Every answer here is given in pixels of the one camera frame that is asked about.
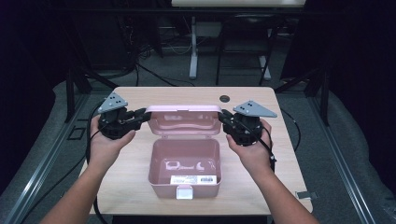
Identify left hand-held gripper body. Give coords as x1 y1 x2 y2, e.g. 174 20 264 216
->
97 91 140 140

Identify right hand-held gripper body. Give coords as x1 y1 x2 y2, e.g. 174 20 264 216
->
228 100 278 147

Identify pink storage box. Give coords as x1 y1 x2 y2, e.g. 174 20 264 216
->
145 105 223 201

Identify green white medicine box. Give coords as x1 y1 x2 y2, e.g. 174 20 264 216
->
170 175 218 185

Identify person's left hand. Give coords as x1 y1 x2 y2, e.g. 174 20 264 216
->
88 115 137 171

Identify person's right hand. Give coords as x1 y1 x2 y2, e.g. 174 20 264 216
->
226 119 275 179

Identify black metal stand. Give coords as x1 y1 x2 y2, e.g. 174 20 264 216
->
274 66 331 127
64 62 120 124

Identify white desk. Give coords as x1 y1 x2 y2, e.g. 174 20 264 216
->
171 0 307 81

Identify grey tape piece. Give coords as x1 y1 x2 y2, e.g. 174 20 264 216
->
295 190 319 200

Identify black curtain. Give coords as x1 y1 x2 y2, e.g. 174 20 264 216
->
0 0 68 194
330 0 396 200

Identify black chair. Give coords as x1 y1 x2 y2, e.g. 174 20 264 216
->
215 13 286 87

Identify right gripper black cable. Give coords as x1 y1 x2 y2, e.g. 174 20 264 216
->
256 122 277 174

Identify black floor cable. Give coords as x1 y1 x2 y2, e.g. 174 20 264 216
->
19 153 89 224
134 62 195 88
280 107 303 153

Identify metal floor rail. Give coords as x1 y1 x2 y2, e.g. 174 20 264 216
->
307 96 378 224
0 92 92 224

